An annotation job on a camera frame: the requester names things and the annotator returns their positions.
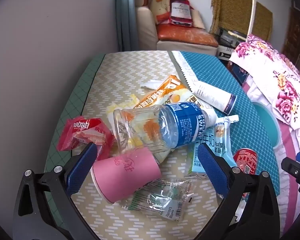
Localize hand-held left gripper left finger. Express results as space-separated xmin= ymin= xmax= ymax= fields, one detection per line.
xmin=13 ymin=142 xmax=100 ymax=240

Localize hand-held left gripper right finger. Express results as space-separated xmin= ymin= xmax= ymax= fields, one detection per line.
xmin=194 ymin=143 xmax=287 ymax=240

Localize pink paper cup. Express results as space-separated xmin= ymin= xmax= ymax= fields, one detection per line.
xmin=91 ymin=147 xmax=162 ymax=204

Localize orange snack packet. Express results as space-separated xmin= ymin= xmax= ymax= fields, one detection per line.
xmin=132 ymin=75 xmax=203 ymax=113

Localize light blue milk packet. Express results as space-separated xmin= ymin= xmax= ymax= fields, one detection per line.
xmin=185 ymin=114 xmax=240 ymax=179

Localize red can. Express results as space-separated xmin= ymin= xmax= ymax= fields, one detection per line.
xmin=233 ymin=148 xmax=258 ymax=175

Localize red wafer wrapper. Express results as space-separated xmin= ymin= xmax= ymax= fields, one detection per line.
xmin=57 ymin=116 xmax=115 ymax=162

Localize clear bottle with blue label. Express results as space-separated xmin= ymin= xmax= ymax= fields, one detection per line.
xmin=113 ymin=102 xmax=217 ymax=155

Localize clear wrapper with green print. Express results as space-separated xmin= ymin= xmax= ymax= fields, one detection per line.
xmin=122 ymin=177 xmax=194 ymax=222

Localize green grid mat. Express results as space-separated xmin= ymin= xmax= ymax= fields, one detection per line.
xmin=44 ymin=54 xmax=107 ymax=230

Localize white tube with dark cap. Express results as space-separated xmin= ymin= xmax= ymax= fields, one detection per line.
xmin=192 ymin=81 xmax=238 ymax=113

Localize yellow and white paper wrapper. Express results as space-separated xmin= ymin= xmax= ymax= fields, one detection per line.
xmin=105 ymin=94 xmax=172 ymax=165

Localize floral pink blanket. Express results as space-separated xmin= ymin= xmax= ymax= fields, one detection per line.
xmin=229 ymin=34 xmax=300 ymax=230

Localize dark blue box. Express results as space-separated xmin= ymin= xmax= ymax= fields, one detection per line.
xmin=231 ymin=62 xmax=250 ymax=83

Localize white tissue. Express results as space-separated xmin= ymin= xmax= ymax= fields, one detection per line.
xmin=141 ymin=79 xmax=163 ymax=90

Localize silver electronic device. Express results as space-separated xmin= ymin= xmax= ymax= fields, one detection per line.
xmin=217 ymin=45 xmax=237 ymax=60

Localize dark wooden cabinet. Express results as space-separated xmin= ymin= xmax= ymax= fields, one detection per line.
xmin=281 ymin=2 xmax=300 ymax=78

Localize black electronic device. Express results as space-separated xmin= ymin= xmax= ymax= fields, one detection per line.
xmin=216 ymin=27 xmax=247 ymax=46

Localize orange seat cushion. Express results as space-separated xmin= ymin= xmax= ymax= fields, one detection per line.
xmin=156 ymin=24 xmax=219 ymax=48

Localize white pole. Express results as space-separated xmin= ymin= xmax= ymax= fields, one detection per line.
xmin=247 ymin=0 xmax=256 ymax=43

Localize beige pillow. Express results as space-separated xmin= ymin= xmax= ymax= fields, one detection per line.
xmin=190 ymin=9 xmax=205 ymax=29

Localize cream sofa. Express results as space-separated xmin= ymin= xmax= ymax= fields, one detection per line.
xmin=134 ymin=0 xmax=219 ymax=55

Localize grey curtain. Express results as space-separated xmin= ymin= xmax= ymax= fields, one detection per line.
xmin=115 ymin=0 xmax=138 ymax=53

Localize red gift bag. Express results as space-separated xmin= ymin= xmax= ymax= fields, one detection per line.
xmin=169 ymin=0 xmax=194 ymax=27

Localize yellow-brown patterned cloth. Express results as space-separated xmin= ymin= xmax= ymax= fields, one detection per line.
xmin=210 ymin=0 xmax=273 ymax=42

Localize yellow plush pillow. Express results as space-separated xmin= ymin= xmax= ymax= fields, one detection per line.
xmin=150 ymin=0 xmax=173 ymax=25

